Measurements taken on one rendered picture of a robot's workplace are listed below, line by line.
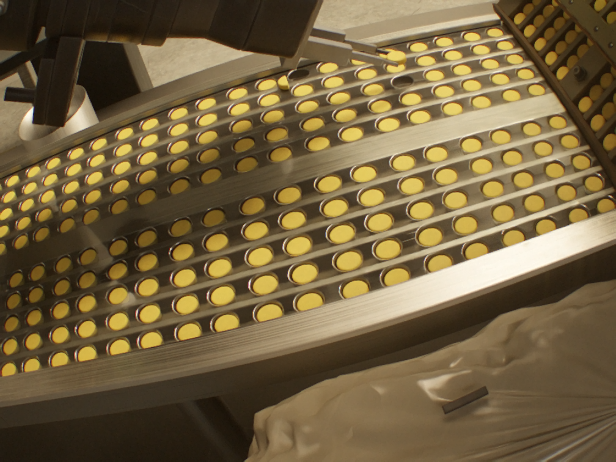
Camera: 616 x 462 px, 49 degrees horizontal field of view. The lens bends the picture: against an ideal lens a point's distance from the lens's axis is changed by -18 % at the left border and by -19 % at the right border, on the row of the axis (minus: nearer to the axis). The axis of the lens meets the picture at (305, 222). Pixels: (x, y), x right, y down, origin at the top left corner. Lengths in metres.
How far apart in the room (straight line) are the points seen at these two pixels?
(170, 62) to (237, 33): 2.14
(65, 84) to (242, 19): 0.10
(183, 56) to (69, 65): 2.13
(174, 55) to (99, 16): 2.18
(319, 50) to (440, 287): 0.15
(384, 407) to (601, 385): 0.09
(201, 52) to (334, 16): 0.44
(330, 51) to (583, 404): 0.24
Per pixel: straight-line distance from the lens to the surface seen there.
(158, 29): 0.37
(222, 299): 0.36
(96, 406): 0.37
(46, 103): 0.40
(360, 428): 0.27
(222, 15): 0.37
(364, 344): 0.33
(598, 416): 0.26
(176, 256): 0.39
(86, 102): 0.68
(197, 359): 0.34
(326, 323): 0.33
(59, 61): 0.38
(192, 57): 2.48
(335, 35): 0.43
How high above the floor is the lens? 1.21
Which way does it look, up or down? 44 degrees down
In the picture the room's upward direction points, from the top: 19 degrees counter-clockwise
